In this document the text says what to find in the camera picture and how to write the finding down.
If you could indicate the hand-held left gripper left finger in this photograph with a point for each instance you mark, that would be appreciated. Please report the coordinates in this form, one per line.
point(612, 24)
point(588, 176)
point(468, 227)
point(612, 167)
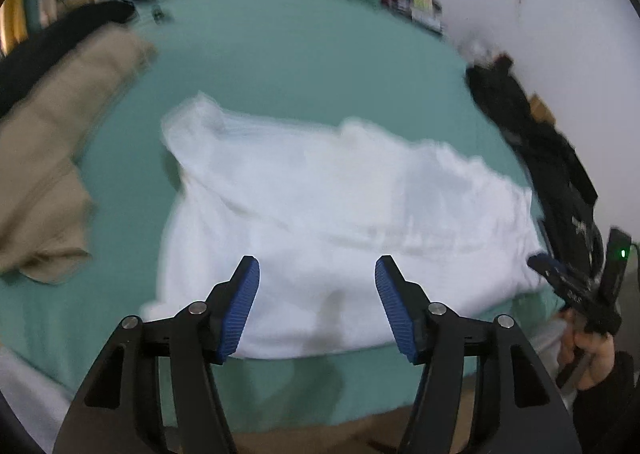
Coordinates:
point(242, 306)

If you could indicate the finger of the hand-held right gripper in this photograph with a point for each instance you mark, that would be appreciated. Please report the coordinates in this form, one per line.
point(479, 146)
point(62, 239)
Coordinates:
point(547, 268)

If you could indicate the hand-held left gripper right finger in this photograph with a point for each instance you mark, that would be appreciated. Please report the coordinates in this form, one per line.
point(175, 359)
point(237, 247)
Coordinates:
point(395, 309)

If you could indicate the white t-shirt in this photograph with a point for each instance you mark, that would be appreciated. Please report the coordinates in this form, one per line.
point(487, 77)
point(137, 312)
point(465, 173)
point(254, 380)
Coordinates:
point(325, 214)

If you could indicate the person's right forearm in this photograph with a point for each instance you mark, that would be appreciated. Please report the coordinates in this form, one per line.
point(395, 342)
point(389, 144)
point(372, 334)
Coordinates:
point(607, 414)

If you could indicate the person's right hand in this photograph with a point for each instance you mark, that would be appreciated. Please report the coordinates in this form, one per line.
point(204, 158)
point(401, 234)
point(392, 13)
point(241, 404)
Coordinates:
point(595, 356)

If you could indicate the black jacket pile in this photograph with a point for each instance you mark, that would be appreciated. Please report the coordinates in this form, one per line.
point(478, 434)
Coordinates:
point(560, 179)

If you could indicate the cardboard boxes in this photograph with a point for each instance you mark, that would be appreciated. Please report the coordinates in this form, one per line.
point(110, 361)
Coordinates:
point(543, 110)

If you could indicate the folded black garment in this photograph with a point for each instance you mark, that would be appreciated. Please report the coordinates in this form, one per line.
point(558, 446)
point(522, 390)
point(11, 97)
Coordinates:
point(495, 89)

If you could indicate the khaki pants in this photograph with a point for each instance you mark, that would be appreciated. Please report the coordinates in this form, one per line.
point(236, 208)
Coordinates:
point(50, 144)

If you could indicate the green yellow snack packet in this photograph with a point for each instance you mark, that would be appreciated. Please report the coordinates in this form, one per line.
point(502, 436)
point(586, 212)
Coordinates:
point(422, 0)

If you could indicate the black cloth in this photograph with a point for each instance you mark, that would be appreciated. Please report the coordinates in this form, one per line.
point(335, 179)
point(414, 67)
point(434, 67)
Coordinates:
point(55, 39)

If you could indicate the yellow curtain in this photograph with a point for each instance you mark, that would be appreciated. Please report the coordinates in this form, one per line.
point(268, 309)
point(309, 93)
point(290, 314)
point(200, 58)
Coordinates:
point(14, 14)

